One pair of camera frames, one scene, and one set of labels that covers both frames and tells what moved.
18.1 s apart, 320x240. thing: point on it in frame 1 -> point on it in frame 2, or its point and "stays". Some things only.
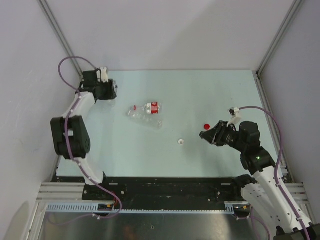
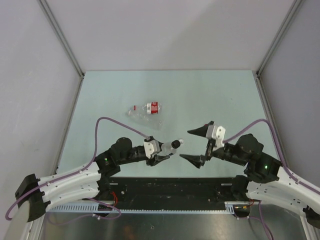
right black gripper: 219,131 -> 197,160
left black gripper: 111,94 -> 155,160
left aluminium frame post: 55,26 stays
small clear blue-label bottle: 115,87 -> 167,148
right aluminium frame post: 294,6 stays
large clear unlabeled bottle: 154,120 stays
